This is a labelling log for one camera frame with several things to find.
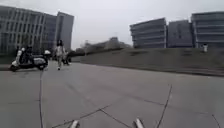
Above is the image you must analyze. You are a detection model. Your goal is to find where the row of trees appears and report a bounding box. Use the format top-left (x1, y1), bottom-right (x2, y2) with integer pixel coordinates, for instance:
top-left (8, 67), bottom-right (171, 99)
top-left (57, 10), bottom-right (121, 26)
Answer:
top-left (75, 36), bottom-right (133, 56)

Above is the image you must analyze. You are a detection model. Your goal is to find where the grey paved plaza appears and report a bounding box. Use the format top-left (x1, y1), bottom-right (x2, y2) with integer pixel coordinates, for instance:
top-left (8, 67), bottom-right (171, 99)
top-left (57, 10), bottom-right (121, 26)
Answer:
top-left (0, 61), bottom-right (224, 128)

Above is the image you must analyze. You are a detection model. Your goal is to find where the grassy slope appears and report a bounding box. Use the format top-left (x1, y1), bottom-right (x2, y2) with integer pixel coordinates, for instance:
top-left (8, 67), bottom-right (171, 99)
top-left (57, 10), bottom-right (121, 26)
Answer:
top-left (70, 46), bottom-right (224, 77)

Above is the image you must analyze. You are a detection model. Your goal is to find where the grey slatted building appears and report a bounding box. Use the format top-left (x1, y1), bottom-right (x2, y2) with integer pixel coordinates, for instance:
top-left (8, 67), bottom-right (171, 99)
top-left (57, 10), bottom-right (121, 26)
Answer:
top-left (129, 17), bottom-right (167, 49)

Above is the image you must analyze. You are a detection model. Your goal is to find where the person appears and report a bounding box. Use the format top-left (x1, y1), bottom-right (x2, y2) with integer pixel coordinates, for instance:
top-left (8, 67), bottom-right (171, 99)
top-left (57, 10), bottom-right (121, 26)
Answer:
top-left (54, 39), bottom-right (67, 71)

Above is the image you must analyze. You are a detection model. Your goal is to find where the robot's own part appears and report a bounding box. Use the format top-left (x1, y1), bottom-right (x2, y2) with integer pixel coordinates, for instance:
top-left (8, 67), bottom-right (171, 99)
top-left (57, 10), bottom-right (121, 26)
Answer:
top-left (69, 120), bottom-right (81, 128)
top-left (133, 118), bottom-right (145, 128)

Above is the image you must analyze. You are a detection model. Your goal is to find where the dark grey building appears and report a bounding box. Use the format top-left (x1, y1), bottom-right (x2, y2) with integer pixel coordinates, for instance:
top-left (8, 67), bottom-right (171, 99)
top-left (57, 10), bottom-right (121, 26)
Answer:
top-left (166, 19), bottom-right (194, 49)

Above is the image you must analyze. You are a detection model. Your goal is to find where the white scooter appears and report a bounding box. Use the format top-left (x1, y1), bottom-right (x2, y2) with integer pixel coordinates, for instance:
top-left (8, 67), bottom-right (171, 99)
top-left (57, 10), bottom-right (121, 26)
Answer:
top-left (8, 47), bottom-right (52, 73)

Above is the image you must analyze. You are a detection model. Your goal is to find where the tall grey windowed building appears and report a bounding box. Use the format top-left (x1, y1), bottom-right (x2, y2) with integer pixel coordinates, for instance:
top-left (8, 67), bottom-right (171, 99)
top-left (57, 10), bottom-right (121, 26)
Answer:
top-left (0, 5), bottom-right (75, 56)

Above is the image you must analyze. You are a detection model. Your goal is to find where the pale slatted building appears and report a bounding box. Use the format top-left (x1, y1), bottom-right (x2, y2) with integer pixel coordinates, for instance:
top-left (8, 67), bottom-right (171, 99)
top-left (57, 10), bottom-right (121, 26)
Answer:
top-left (191, 10), bottom-right (224, 50)

